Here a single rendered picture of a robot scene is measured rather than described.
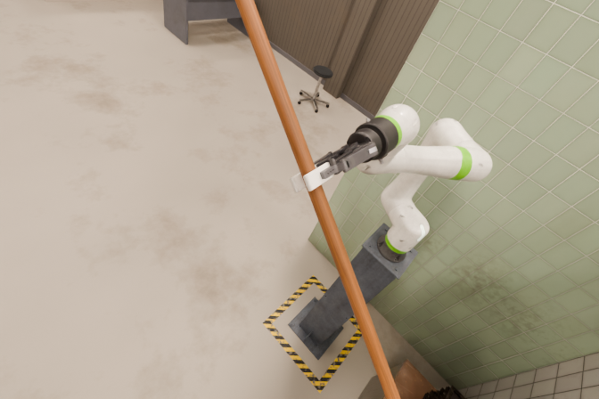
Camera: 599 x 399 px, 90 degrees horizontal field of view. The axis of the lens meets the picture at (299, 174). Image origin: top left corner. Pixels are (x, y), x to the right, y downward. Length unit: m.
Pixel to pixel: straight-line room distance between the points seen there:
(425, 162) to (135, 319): 2.11
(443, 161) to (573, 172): 0.79
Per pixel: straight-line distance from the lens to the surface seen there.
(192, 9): 5.30
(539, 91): 1.63
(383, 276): 1.56
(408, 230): 1.37
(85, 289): 2.64
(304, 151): 0.55
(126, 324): 2.49
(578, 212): 1.80
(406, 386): 2.09
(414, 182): 1.37
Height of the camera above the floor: 2.33
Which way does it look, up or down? 44 degrees down
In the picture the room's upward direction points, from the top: 22 degrees clockwise
